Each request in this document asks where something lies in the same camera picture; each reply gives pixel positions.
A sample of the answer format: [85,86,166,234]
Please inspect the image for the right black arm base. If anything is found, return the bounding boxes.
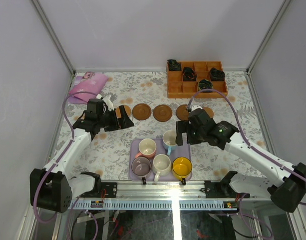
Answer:
[200,180,244,199]

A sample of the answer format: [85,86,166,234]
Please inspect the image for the black bundle right compartment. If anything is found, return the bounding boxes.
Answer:
[209,67,226,82]

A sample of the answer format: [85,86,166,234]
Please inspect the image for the dark brown saucer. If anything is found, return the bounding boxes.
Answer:
[176,104,191,121]
[132,103,151,121]
[153,104,172,122]

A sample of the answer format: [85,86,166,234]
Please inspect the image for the aluminium front rail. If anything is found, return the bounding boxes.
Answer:
[67,179,271,201]

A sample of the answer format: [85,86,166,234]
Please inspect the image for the black bundle far left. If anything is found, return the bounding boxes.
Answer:
[167,59,181,72]

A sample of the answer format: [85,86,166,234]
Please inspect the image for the dark brown left saucer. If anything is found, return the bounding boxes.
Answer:
[132,103,151,121]

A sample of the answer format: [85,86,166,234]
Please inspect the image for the orange compartment box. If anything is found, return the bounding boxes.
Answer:
[166,61,228,99]

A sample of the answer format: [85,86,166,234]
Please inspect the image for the light wooden coaster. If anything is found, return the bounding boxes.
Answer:
[203,107,214,118]
[115,105,131,119]

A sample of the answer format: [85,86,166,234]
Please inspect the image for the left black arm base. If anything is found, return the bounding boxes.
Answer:
[81,182,118,198]

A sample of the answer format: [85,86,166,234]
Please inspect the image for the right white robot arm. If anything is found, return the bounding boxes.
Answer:
[176,108,306,213]

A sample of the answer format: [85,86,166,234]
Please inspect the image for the dark brown right saucer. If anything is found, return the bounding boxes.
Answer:
[176,104,191,121]

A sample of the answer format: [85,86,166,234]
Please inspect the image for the pink folded cloth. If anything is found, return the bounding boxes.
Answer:
[68,71,109,104]

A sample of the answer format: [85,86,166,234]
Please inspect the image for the lilac plastic tray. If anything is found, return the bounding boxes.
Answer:
[128,138,193,182]

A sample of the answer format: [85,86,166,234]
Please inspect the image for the dark brown middle saucer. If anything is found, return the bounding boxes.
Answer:
[153,104,172,122]

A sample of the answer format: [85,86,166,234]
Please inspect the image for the yellow glass cup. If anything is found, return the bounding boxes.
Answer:
[172,156,192,186]

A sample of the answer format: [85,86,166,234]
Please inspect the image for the purple cable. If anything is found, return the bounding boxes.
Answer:
[187,88,306,238]
[32,91,100,240]

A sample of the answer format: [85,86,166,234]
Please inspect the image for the cream white mug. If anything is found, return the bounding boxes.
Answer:
[152,154,171,182]

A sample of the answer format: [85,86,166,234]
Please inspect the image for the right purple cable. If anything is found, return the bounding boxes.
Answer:
[187,88,306,238]

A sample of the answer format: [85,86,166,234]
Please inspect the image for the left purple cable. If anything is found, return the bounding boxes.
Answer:
[32,91,100,240]

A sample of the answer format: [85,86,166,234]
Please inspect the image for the black green cable bundle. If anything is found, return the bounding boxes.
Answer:
[197,78,214,93]

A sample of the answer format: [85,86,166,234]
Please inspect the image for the black orange cable bundle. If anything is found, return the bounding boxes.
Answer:
[182,66,196,82]

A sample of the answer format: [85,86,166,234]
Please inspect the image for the pink mug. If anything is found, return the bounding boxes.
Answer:
[135,138,157,159]

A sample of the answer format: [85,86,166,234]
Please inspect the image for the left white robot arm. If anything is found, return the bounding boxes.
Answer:
[29,98,134,213]

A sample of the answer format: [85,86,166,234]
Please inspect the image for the blue slotted cable duct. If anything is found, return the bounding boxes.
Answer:
[71,199,237,211]

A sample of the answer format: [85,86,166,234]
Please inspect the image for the light blue mug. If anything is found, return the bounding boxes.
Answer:
[162,130,177,156]

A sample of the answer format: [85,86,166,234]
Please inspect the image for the purple mug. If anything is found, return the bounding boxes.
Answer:
[131,156,152,185]

